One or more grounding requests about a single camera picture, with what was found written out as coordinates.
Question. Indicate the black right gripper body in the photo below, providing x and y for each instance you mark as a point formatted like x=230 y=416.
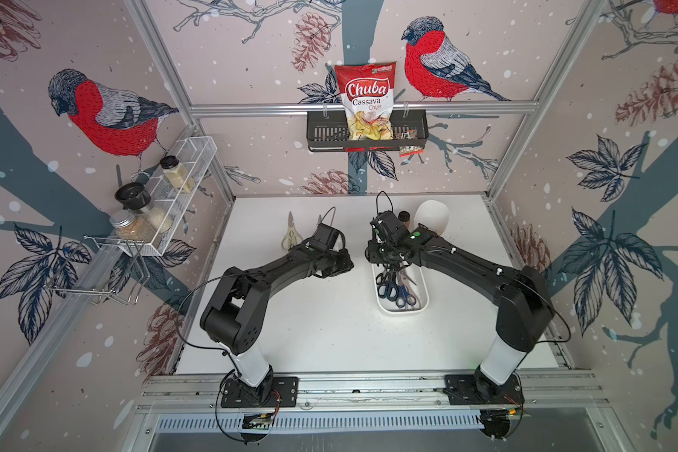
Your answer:
x=379 y=253

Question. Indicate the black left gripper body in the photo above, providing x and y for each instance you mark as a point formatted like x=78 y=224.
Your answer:
x=336 y=263

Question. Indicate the cream kitchen shears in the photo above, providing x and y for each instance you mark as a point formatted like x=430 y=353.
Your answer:
x=292 y=237

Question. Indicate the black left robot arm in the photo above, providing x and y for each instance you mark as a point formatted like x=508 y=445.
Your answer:
x=236 y=311

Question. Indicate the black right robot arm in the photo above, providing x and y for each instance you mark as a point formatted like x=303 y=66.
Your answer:
x=524 y=308

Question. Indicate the white plastic storage box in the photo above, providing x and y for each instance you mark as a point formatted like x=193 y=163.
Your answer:
x=414 y=279

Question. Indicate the brown spice bottle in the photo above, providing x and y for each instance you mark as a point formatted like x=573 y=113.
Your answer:
x=405 y=218

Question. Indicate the white utensil cup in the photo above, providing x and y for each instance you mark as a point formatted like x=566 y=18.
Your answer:
x=433 y=215

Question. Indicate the small snack packet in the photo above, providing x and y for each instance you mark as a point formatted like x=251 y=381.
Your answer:
x=412 y=134

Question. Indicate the red cassava chips bag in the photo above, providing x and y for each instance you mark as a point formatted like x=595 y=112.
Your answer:
x=367 y=95

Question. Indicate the spice jar with black lid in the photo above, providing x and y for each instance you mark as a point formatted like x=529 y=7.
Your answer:
x=177 y=174

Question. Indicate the spice jar with silver lid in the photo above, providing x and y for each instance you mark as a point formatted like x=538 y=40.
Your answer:
x=130 y=227

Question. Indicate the black funnel lid jar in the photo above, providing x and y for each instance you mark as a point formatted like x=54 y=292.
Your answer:
x=136 y=198

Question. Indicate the blue handled scissors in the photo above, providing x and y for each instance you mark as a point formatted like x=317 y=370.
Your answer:
x=390 y=286

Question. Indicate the black wire wall basket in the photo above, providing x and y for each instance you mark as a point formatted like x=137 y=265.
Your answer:
x=329 y=132

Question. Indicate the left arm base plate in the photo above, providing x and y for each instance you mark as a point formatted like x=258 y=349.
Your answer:
x=271 y=393

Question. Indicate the white wire spice shelf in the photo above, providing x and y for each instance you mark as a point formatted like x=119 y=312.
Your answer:
x=197 y=154

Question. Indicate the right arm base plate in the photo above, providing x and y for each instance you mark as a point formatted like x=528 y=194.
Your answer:
x=475 y=389

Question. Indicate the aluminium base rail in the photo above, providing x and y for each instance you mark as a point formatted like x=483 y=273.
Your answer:
x=373 y=391

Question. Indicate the aluminium corner frame post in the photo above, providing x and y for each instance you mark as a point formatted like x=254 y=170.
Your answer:
x=165 y=65

